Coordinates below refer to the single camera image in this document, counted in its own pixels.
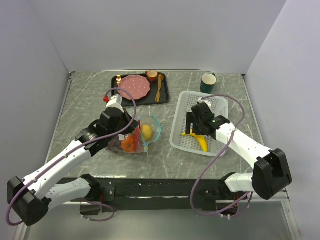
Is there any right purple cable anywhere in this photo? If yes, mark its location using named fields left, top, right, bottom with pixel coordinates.
left=190, top=94, right=253, bottom=217

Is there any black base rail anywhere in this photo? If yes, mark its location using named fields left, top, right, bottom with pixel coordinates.
left=69, top=173, right=249, bottom=213

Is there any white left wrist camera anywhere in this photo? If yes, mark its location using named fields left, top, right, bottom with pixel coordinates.
left=103, top=94, right=123, bottom=112

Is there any purple cable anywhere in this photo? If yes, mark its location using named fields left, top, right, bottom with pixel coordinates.
left=5, top=87, right=137, bottom=226
left=190, top=94, right=253, bottom=217

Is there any pink dotted plate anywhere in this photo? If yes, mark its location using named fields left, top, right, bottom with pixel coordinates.
left=118, top=75, right=151, bottom=100

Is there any gold knife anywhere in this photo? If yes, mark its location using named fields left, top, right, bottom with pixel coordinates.
left=155, top=74, right=162, bottom=103

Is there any gold spoon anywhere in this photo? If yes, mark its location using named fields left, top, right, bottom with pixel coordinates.
left=159, top=73, right=164, bottom=82

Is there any orange small cup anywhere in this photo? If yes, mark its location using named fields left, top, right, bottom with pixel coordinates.
left=145, top=70, right=159, bottom=83

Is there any red grape bunch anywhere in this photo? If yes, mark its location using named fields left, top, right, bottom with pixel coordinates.
left=106, top=137, right=123, bottom=153

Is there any clear zip top bag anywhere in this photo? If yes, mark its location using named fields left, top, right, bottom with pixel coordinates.
left=115, top=115, right=162, bottom=154

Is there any dark green cup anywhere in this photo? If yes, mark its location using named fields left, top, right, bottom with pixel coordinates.
left=200, top=73, right=217, bottom=94

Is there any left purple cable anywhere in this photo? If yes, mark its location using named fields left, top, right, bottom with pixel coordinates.
left=5, top=87, right=137, bottom=226

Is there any yellow lemon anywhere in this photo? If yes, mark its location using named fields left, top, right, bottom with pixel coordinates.
left=140, top=124, right=153, bottom=141

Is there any white plastic basket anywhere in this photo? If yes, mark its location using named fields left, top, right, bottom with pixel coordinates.
left=169, top=91, right=225, bottom=157

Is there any gold fork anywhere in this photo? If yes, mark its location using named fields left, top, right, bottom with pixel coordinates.
left=116, top=75, right=122, bottom=85

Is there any yellow banana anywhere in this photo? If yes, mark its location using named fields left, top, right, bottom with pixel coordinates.
left=181, top=129, right=208, bottom=152

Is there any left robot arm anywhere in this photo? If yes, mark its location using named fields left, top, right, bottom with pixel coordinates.
left=6, top=106, right=139, bottom=226

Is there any red chili pepper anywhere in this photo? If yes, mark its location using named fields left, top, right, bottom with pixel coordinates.
left=133, top=127, right=141, bottom=153

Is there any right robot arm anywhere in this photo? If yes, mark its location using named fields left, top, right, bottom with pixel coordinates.
left=185, top=102, right=293, bottom=200

